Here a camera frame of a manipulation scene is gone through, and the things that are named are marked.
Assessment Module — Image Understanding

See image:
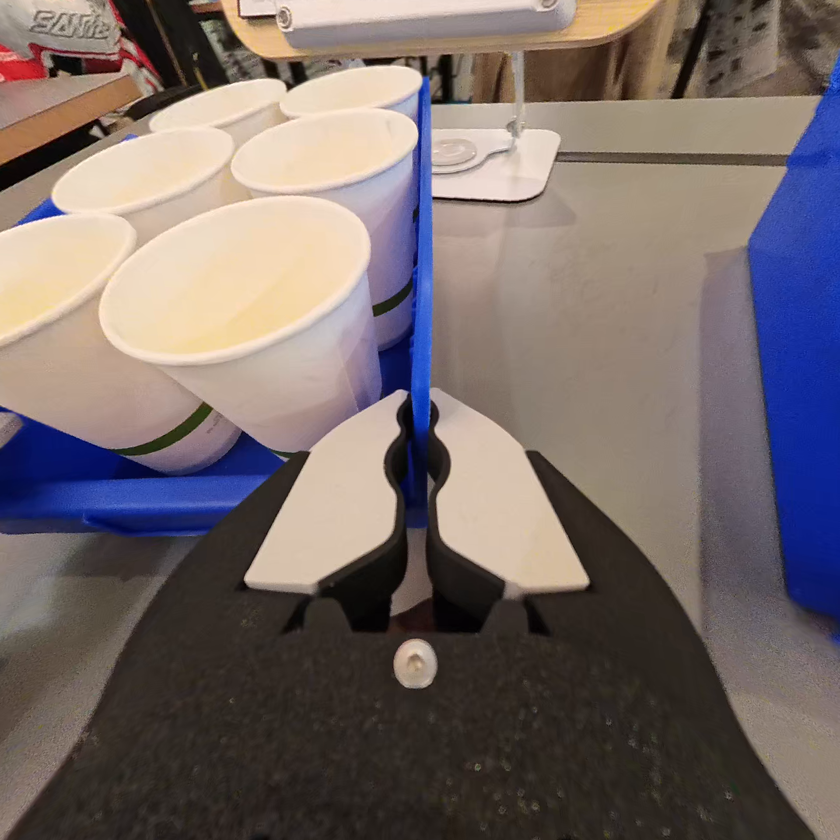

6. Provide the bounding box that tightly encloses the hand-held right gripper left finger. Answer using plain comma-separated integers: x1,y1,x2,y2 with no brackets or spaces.
243,389,411,632

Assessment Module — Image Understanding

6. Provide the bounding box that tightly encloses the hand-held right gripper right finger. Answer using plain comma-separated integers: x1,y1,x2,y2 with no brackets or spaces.
425,388,590,632

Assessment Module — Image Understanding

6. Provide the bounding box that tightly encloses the blue plastic bin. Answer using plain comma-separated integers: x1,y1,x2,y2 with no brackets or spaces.
0,75,437,538
748,56,840,641

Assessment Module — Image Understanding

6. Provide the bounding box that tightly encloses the cluster of white cups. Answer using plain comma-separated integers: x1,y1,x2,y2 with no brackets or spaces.
0,66,424,476

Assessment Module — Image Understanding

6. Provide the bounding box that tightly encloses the instruction sheet on tablet stand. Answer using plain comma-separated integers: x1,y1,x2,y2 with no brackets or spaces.
220,0,664,203

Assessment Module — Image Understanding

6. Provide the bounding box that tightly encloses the beige hanging coat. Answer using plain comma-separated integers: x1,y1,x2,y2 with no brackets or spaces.
472,0,677,102

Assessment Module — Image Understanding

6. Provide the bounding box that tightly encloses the grey side table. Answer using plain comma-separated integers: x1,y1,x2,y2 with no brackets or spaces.
0,71,145,168

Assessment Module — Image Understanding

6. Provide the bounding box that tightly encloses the white red printed garment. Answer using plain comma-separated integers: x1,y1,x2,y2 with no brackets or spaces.
0,0,161,89

